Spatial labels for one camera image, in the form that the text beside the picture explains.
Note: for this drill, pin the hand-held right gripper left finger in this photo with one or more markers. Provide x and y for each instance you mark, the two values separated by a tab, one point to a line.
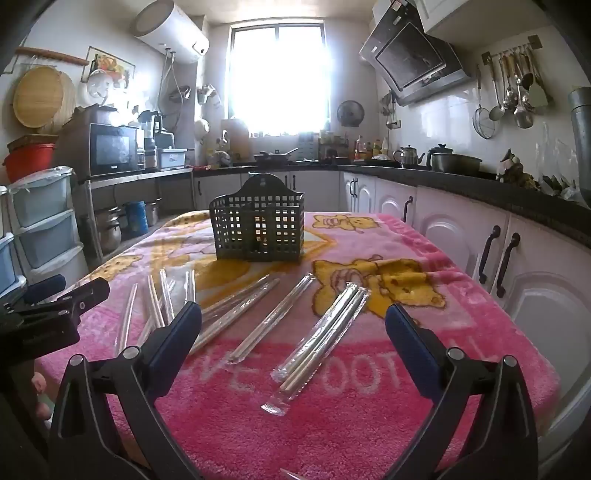
178	332

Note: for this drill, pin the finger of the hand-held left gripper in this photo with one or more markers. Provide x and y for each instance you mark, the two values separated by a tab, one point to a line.
46	287
90	297

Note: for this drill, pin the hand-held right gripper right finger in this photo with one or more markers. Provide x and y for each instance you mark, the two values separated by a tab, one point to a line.
411	341

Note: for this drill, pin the pile of chopsticks packets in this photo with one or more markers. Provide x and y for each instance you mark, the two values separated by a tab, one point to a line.
330	323

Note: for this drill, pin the dark green utensil basket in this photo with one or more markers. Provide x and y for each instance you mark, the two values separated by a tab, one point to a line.
272	184

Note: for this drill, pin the person's left hand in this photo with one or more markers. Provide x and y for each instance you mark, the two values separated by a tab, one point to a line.
40	382

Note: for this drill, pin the blue plastic drawer unit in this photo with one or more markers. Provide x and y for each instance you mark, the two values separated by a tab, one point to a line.
7	258

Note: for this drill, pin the stacked metal pots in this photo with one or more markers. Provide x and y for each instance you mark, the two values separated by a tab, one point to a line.
108	230

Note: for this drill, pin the grey plastic drawer unit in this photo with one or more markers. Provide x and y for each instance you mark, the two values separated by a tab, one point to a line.
44	217

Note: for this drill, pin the blue tin can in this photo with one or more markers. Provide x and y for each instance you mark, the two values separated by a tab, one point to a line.
136	219

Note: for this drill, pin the small metal pot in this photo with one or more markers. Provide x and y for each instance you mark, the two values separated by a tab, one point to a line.
151	212

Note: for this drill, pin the red plastic bucket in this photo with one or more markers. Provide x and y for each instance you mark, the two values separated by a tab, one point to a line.
30	159

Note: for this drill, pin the metal shelf table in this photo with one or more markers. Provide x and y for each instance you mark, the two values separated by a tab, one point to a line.
138	177

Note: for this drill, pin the pink printed blanket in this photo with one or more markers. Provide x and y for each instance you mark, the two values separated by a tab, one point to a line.
323	438

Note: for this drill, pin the wicker basket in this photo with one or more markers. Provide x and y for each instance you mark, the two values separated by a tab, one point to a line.
32	142

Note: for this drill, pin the black microwave oven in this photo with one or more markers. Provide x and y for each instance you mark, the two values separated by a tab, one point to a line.
113	150

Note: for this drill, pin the blue white storage box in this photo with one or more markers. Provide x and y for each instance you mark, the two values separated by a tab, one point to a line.
171	159

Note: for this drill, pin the black kitchen countertop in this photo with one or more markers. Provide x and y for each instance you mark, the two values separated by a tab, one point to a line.
461	184

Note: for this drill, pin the brown cardboard box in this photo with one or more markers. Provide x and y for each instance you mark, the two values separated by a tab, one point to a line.
74	121

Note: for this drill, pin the black blender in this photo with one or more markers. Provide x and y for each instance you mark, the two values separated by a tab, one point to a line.
159	129

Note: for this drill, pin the steel kettle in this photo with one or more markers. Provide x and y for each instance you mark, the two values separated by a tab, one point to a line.
408	157

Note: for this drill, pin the round bamboo tray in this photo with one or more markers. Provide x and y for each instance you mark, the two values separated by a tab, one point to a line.
44	97

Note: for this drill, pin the cluster of condiment bottles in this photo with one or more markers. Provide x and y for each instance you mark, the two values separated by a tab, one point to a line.
369	148

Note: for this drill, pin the black wok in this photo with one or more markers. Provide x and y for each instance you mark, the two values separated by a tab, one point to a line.
272	157

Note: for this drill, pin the beige thermos jug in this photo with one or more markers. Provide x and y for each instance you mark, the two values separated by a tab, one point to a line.
235	138

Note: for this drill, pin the white round colander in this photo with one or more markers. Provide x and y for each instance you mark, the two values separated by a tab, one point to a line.
99	87

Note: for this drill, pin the spice rack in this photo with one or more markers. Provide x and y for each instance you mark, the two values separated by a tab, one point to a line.
332	147

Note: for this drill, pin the clear plastic bag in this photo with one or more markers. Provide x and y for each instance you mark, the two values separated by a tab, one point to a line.
561	187

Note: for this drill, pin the metal mesh strainer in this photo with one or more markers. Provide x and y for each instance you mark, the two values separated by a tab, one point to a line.
482	122

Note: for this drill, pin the wooden rolling pin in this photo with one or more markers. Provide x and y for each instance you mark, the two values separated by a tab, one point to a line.
51	55

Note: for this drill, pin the steel ladle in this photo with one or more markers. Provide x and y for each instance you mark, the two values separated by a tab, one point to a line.
496	110
523	117

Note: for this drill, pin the grey exhaust pipe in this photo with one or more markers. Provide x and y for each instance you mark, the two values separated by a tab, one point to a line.
581	147

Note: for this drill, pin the kitchen window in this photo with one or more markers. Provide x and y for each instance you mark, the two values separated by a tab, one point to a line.
277	78

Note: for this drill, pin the pale spatula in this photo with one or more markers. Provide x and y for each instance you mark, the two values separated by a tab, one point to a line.
538	94

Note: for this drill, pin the white water heater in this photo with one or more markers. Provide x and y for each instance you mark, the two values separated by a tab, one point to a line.
171	27

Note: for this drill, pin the black range hood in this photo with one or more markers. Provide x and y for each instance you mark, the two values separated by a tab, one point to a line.
406	55

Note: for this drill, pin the white upper cabinet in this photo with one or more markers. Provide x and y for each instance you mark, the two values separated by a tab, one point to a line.
461	14

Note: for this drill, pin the fruit wall picture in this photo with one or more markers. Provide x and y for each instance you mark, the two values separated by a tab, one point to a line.
111	62

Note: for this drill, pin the small wall fan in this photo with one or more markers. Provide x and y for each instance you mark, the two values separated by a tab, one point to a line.
351	113

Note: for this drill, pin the wall utensil rail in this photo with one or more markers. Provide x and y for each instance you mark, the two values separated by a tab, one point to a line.
508	50

